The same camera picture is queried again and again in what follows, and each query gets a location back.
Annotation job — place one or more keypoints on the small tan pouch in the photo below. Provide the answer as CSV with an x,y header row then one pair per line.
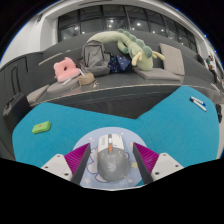
x,y
86,79

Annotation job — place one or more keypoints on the round grey seat cushion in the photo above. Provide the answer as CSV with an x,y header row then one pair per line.
x,y
61,87

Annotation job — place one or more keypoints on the black-capped white marker pen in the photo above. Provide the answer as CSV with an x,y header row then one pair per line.
x,y
199,105

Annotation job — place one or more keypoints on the person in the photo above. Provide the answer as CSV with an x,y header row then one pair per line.
x,y
210,63

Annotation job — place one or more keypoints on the dark blue star-print bag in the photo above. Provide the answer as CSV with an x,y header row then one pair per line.
x,y
119,63

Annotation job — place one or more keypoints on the flat grey seat cushion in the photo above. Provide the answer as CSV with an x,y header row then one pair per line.
x,y
156,74
37,94

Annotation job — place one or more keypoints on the black suitcase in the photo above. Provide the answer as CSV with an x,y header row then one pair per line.
x,y
16,111

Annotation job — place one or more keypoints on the round cloud-print mouse pad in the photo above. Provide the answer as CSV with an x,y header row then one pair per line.
x,y
90,140

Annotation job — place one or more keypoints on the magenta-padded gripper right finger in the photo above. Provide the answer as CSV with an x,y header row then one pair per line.
x,y
166,165

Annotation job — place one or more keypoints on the grey and orange computer mouse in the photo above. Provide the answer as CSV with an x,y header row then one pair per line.
x,y
112,161

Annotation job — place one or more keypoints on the green plush dragon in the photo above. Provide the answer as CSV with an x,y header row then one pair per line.
x,y
141,55

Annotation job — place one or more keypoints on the pink plush cushion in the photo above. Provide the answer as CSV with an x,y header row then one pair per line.
x,y
65,71

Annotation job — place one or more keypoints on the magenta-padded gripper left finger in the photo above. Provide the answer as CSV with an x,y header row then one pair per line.
x,y
56,165

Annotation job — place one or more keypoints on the upright grey seat cushion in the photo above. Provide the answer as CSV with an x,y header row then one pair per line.
x,y
172,59

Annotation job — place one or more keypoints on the blue-capped white marker pen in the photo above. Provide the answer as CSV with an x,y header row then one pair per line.
x,y
199,101

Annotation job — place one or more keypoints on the dark glass window wall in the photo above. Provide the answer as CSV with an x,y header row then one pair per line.
x,y
126,23

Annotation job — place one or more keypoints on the black bag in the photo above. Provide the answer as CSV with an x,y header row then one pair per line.
x,y
219,113

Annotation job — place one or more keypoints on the grey backpack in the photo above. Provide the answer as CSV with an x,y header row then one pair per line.
x,y
94,58

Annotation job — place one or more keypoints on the green eraser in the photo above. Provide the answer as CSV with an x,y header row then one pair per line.
x,y
41,127

